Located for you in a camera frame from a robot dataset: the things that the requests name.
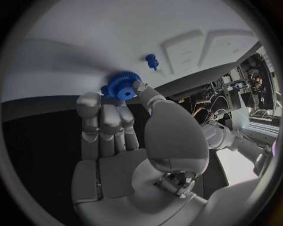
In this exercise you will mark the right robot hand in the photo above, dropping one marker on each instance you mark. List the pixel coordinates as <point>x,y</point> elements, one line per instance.
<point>123,176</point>

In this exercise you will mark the blue gear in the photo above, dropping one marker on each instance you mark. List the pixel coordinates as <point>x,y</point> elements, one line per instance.
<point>120,84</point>

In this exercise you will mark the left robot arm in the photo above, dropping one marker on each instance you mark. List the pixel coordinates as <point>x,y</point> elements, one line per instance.
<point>218,136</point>

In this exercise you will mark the white task board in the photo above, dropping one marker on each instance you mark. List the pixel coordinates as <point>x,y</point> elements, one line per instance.
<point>99,44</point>

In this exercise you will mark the blue peg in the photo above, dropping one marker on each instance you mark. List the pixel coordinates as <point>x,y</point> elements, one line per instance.
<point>152,61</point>

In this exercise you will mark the workshop equipment rack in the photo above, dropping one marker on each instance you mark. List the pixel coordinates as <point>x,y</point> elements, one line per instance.
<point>254,77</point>

